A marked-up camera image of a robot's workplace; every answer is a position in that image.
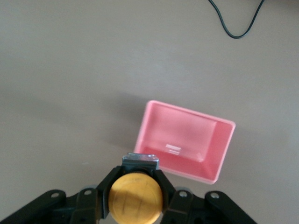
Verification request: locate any thin black looped cable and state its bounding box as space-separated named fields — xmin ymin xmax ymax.
xmin=207 ymin=0 xmax=266 ymax=39

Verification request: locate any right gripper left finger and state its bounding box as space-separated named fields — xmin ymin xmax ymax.
xmin=0 ymin=165 xmax=128 ymax=224

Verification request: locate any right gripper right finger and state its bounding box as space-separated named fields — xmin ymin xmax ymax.
xmin=151 ymin=169 xmax=257 ymax=224

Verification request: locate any yellow push button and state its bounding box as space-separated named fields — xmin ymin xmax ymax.
xmin=107 ymin=152 xmax=164 ymax=224

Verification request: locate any pink plastic bin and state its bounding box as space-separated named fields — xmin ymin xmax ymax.
xmin=133 ymin=100 xmax=236 ymax=185

